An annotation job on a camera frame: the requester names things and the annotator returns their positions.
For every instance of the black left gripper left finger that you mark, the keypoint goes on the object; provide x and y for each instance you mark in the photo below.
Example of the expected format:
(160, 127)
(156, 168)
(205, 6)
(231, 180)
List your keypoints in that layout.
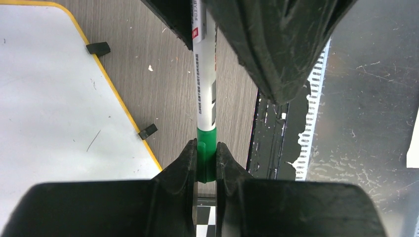
(164, 206)

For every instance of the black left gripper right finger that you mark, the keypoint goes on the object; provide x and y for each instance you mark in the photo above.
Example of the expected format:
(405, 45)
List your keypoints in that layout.
(250, 207)

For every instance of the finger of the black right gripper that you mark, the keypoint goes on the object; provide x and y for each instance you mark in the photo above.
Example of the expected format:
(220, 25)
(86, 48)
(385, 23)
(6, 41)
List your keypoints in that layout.
(278, 41)
(176, 14)

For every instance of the white green marker pen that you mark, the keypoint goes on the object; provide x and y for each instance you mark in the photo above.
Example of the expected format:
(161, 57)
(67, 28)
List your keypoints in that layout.
(204, 39)

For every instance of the black white chessboard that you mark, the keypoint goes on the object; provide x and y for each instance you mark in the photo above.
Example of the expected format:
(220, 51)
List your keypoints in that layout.
(206, 217)

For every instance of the green marker cap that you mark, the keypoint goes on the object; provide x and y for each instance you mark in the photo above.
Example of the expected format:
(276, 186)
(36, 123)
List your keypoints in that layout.
(206, 159)

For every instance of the yellow framed whiteboard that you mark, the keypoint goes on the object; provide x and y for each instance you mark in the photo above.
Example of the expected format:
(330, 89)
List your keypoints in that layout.
(61, 118)

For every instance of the aluminium front rail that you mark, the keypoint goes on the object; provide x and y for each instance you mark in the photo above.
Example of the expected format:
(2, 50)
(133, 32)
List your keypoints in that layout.
(315, 84)

